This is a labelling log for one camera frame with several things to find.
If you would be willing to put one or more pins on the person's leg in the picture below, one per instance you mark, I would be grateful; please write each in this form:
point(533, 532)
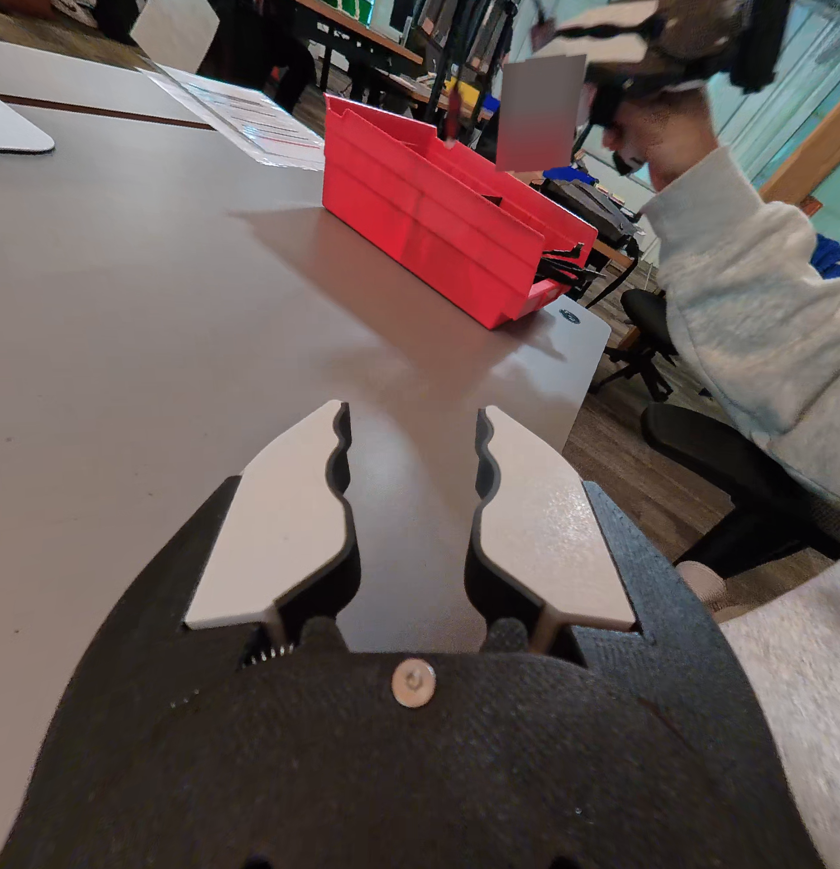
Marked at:
point(732, 489)

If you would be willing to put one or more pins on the wooden table black frame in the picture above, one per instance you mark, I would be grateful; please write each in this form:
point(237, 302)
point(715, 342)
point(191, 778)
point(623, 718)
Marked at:
point(366, 34)

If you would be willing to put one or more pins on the person's right forearm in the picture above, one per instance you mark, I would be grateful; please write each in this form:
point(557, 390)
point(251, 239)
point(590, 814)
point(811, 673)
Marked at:
point(752, 299)

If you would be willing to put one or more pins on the black office chair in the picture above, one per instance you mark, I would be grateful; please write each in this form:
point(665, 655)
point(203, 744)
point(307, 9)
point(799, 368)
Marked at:
point(647, 326)

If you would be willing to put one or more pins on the person's beige shoe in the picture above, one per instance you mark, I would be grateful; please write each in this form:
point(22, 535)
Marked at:
point(702, 585)

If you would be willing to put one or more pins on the person's grey hoodie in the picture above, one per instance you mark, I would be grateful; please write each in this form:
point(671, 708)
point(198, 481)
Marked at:
point(800, 713)

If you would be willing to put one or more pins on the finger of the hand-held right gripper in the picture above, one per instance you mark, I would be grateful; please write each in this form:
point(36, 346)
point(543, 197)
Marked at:
point(617, 46)
point(610, 15)

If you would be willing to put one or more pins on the white chair back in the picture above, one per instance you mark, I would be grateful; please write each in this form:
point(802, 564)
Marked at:
point(179, 34)

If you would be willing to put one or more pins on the red plastic bin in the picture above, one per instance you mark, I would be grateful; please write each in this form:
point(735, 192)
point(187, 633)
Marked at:
point(420, 224)

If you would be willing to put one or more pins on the laminated paper sheet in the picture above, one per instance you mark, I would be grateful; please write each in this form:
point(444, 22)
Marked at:
point(257, 119)

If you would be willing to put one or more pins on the blue striped jacket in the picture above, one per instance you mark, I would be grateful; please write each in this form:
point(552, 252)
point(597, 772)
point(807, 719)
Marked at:
point(837, 258)

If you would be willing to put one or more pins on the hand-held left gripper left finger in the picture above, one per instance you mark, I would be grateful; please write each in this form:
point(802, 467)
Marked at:
point(277, 536)

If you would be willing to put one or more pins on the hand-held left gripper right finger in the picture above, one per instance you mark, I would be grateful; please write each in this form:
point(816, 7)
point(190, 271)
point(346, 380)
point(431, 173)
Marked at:
point(549, 536)

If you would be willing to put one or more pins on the grey desk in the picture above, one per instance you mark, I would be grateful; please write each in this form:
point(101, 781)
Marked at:
point(155, 285)

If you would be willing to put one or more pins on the person's right hand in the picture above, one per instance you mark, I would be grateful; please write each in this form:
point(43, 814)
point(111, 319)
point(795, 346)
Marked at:
point(671, 136)

